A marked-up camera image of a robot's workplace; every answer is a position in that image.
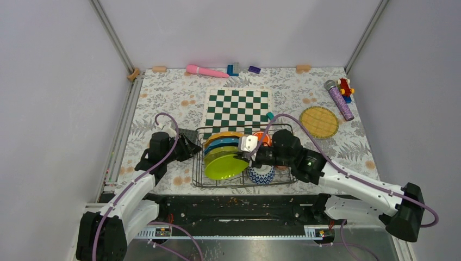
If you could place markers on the pink cylindrical toy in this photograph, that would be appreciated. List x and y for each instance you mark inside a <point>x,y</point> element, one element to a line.
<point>193,69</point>

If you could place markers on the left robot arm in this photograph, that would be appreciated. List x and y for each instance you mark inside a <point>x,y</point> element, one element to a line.
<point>106,233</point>

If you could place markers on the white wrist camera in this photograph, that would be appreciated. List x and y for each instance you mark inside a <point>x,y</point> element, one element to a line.
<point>169,129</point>
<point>247,143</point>

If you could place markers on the lime green dotted plate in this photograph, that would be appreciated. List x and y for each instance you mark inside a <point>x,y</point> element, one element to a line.
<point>219,152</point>

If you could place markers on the green white chessboard mat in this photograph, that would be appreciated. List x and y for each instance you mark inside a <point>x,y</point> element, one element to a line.
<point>236,106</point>

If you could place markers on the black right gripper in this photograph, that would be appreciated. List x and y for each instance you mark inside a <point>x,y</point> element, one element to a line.
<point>255,163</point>

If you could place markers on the blue white patterned bowl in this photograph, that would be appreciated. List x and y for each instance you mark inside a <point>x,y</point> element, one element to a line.
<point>261,176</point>

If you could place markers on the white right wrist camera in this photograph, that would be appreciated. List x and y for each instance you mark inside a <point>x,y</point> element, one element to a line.
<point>247,143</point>

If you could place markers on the floral tablecloth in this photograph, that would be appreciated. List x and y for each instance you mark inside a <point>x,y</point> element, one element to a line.
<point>182,96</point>

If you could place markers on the purple glitter microphone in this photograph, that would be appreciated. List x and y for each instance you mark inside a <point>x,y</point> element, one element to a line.
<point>336,96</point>

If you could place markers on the orange mug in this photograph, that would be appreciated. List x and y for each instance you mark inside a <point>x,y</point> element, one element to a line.
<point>265,139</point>

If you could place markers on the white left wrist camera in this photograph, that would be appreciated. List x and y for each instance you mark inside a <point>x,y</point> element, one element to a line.
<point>169,129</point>

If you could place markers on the plain lime green plate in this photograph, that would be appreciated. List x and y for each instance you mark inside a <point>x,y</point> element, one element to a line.
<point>222,168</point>

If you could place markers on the wooden corner block left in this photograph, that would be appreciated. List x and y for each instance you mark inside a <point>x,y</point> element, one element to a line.
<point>133,75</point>

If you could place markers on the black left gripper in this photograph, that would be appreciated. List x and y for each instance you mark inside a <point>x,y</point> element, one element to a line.
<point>187,150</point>

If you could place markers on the wooden block back left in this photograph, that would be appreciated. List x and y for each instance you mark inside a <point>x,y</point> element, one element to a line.
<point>159,69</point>

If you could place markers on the grey lego baseplate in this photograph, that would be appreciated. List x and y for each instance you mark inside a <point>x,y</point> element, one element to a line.
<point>189,134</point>

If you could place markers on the orange dotted plate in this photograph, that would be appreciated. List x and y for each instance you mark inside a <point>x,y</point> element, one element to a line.
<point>226,135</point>

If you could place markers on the round woven yellow mat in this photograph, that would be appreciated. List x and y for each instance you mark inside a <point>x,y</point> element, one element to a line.
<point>320,122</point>

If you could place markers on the teal rectangular block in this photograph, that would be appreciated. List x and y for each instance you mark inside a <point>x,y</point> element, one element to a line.
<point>270,116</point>

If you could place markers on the teal dotted plate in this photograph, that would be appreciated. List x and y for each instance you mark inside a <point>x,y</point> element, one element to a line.
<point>220,143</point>

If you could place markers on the metal wire dish rack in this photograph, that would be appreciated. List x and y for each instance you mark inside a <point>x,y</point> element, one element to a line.
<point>242,180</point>

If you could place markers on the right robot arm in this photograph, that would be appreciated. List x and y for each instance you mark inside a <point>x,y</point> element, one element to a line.
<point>397,209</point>

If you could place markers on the blue grey lego bricks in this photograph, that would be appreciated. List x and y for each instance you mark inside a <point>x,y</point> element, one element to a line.
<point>233,69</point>

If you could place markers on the purple lego brick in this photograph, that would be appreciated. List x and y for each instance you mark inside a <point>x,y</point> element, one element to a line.
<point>254,69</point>

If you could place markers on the pink mug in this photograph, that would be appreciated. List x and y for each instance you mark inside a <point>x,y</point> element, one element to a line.
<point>282,168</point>

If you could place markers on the wooden block back right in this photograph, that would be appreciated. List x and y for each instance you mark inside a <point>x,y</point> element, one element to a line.
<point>302,69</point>

